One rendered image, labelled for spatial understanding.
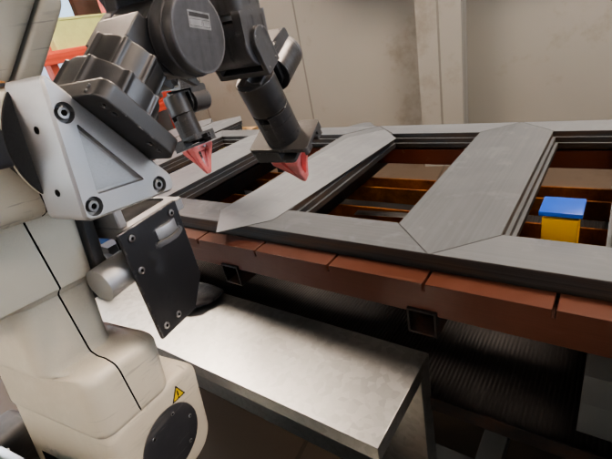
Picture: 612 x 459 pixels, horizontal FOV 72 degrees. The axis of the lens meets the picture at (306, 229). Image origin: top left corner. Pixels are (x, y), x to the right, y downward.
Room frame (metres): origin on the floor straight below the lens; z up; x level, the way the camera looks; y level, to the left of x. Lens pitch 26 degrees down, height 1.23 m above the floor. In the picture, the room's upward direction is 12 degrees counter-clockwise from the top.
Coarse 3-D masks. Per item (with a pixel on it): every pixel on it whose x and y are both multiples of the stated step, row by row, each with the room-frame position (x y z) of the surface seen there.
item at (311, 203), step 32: (256, 160) 1.44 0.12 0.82; (544, 160) 0.88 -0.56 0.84; (192, 192) 1.22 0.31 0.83; (320, 192) 0.97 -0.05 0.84; (192, 224) 0.96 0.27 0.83; (512, 224) 0.63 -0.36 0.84; (608, 224) 0.59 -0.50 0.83; (352, 256) 0.67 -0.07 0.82; (384, 256) 0.63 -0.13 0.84; (416, 256) 0.59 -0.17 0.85; (544, 288) 0.47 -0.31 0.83; (576, 288) 0.44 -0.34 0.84; (608, 288) 0.42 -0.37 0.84
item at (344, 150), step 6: (324, 150) 1.28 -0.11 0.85; (330, 150) 1.26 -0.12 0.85; (336, 150) 1.25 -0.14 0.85; (342, 150) 1.23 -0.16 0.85; (348, 150) 1.22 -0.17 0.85; (354, 150) 1.21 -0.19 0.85; (360, 150) 1.20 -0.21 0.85; (366, 150) 1.19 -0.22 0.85; (372, 150) 1.17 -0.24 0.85; (366, 156) 1.14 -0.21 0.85
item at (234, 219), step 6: (222, 210) 0.95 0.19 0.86; (222, 216) 0.92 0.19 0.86; (228, 216) 0.91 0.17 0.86; (234, 216) 0.90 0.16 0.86; (240, 216) 0.90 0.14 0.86; (246, 216) 0.89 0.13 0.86; (252, 216) 0.88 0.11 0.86; (222, 222) 0.88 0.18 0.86; (228, 222) 0.87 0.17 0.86; (234, 222) 0.87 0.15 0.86; (240, 222) 0.86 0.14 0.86; (246, 222) 0.85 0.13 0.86; (252, 222) 0.85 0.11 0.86; (258, 222) 0.84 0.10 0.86
